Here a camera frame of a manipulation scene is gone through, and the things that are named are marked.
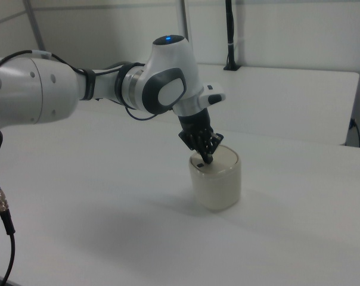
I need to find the cream round bin lid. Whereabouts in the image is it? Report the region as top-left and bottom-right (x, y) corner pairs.
(189, 145), (239, 176)

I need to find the cream plastic trash bin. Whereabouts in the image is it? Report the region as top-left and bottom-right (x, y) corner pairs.
(188, 145), (243, 213)

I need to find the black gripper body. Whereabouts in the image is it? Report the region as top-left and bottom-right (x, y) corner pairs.
(177, 109), (225, 152)

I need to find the black cable with metal connector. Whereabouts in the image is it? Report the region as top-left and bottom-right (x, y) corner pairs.
(0, 120), (17, 286)

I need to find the white adjacent table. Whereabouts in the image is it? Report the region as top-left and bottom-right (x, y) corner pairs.
(76, 63), (360, 147)

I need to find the grey aluminium frame post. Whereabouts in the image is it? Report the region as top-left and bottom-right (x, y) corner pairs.
(23, 0), (47, 52)
(179, 0), (195, 46)

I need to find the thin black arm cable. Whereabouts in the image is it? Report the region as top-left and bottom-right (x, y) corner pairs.
(0, 49), (175, 122)

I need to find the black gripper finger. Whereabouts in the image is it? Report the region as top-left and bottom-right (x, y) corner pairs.
(207, 139), (219, 164)
(197, 138), (211, 165)

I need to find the black hanging cable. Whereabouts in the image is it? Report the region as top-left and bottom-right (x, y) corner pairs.
(349, 118), (360, 148)

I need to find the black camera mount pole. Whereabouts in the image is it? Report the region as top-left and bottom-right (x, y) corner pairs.
(223, 0), (243, 72)

